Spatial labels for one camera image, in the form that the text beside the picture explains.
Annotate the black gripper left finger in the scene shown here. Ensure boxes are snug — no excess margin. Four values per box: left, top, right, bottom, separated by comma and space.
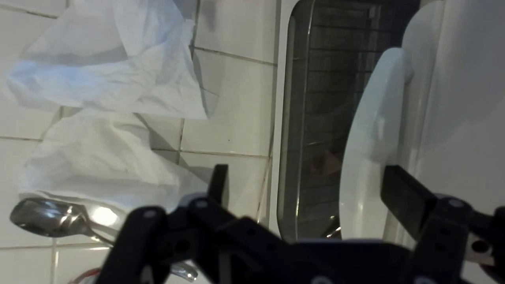
207, 164, 229, 207

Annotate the metal spoon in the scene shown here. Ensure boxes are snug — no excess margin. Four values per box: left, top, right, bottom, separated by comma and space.
8, 195, 200, 282

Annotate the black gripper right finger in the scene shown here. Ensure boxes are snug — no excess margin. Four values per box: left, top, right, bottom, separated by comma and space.
380, 165, 437, 240

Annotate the toaster oven glass door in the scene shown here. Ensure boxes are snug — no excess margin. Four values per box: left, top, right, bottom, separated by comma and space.
272, 0, 420, 243

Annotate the crumpled white paper towel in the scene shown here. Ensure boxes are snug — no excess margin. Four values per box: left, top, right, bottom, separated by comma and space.
6, 0, 207, 120

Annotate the white toaster oven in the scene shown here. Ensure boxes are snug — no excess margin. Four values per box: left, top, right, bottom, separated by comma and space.
267, 0, 505, 284

